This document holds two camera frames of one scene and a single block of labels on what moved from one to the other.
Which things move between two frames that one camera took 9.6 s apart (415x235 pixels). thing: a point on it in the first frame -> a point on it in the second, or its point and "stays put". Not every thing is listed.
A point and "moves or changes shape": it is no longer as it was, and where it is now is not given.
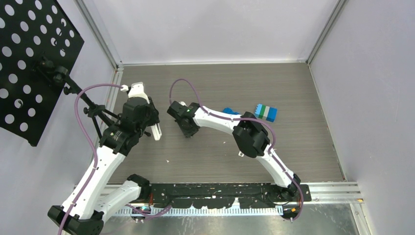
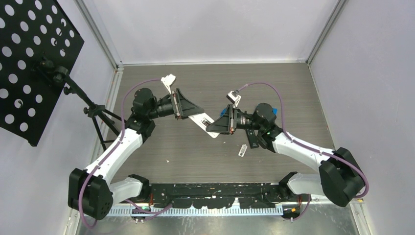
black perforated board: (37, 38) stays put
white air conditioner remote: (156, 131) moves or changes shape
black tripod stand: (58, 74) stays put
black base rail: (224, 195) stays put
